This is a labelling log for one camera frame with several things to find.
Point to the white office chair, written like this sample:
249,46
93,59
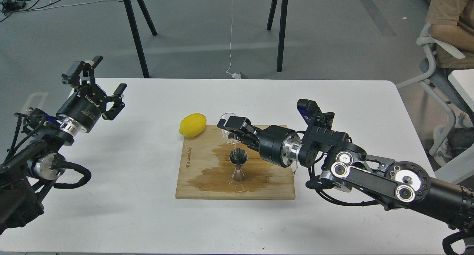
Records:
438,87

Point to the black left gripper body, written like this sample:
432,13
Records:
84,107

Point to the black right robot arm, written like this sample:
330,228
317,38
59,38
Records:
344,174

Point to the seated person in tan shirt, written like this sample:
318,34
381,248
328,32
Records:
452,22

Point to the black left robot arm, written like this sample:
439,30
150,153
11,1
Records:
33,165

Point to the white side table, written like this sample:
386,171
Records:
463,82

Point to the steel double jigger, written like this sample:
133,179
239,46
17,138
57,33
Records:
238,157

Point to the wooden cutting board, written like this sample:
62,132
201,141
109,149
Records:
205,172

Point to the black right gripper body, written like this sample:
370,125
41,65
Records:
277,145

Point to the yellow lemon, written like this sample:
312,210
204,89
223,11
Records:
192,125

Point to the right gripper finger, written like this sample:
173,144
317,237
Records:
251,142
238,126

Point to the clear glass measuring cup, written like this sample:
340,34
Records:
226,134

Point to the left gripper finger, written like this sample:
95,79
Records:
81,74
118,104

